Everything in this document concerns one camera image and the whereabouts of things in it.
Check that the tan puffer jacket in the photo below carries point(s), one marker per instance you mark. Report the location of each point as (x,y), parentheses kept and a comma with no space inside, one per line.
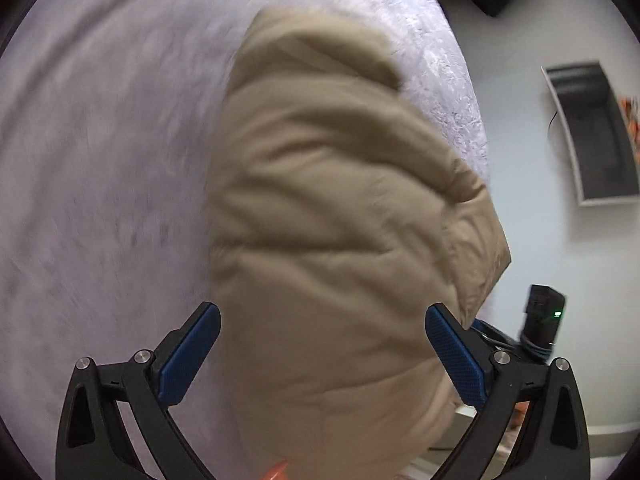
(340,220)

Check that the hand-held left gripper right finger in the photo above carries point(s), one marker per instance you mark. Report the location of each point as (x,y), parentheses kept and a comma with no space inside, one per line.
(457,355)

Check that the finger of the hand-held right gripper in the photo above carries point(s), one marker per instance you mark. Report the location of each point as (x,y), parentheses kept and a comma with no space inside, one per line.
(492,335)

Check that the orange patterned item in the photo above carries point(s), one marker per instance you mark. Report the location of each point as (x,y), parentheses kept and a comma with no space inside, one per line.
(631,125)

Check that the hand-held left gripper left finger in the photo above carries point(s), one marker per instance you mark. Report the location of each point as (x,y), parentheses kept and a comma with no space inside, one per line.
(187,355)

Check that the grey open box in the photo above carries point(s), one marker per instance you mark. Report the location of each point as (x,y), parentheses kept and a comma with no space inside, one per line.
(595,135)

